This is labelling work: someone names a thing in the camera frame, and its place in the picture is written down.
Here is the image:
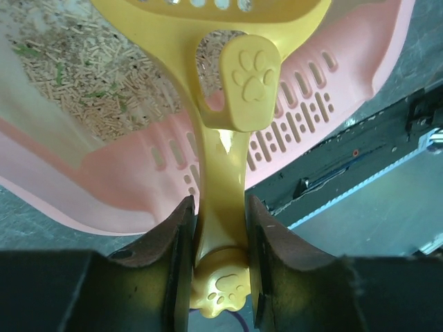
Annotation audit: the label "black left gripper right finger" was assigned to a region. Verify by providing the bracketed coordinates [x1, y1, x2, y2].
[246, 196, 367, 331]

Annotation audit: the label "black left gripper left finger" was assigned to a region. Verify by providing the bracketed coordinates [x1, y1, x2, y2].
[60, 196, 196, 331]

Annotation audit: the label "pink litter box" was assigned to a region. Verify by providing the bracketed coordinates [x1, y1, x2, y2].
[1, 1, 415, 236]

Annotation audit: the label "yellow litter scoop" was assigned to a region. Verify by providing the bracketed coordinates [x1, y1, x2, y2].
[94, 1, 330, 318]

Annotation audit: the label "cat litter pellets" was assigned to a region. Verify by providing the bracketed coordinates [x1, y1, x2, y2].
[0, 0, 250, 142]

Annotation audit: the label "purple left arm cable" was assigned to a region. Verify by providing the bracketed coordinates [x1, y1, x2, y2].
[226, 309, 252, 332]

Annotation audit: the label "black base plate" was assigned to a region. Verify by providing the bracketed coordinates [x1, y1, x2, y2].
[247, 86, 442, 224]

